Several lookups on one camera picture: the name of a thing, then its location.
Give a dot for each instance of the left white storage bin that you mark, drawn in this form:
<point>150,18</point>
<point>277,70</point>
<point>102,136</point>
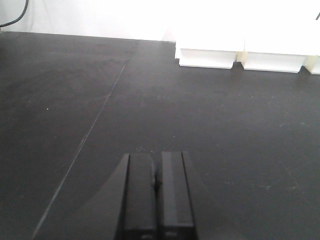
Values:
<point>209,42</point>

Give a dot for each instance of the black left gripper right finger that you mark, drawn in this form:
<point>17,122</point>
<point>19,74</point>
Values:
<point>174,212</point>

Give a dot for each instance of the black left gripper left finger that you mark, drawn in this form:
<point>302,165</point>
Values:
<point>138,208</point>

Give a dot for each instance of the right white storage bin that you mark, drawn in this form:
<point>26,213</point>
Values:
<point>312,64</point>

